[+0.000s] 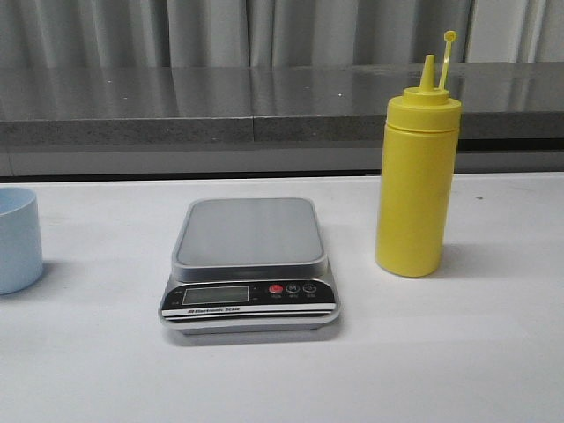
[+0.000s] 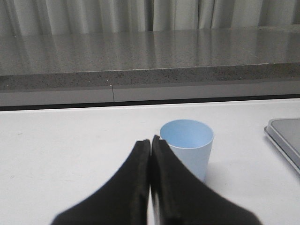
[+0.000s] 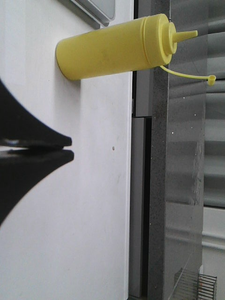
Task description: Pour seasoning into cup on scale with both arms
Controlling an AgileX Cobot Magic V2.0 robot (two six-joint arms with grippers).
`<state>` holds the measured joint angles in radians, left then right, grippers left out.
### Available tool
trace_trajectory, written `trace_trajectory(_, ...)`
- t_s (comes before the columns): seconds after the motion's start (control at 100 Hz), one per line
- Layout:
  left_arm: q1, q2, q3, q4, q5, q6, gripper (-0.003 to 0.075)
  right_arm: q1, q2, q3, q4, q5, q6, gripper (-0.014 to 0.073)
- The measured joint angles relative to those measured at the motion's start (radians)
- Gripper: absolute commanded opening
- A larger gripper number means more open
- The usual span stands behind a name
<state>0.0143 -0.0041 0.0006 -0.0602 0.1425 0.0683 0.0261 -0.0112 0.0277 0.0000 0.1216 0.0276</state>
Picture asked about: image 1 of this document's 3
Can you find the yellow squeeze bottle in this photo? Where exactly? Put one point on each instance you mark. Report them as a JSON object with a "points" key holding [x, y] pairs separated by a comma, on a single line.
{"points": [[420, 139]]}

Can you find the light blue plastic cup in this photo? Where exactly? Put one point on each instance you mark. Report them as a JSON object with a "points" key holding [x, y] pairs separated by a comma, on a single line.
{"points": [[21, 253]]}

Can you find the silver electronic kitchen scale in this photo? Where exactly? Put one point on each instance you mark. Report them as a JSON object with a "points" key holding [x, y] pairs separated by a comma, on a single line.
{"points": [[249, 265]]}

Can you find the grey stone counter ledge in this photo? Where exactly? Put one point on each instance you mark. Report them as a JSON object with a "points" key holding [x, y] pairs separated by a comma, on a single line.
{"points": [[505, 106]]}

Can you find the grey curtain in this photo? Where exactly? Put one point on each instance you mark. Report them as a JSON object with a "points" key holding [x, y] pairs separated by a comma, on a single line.
{"points": [[50, 34]]}

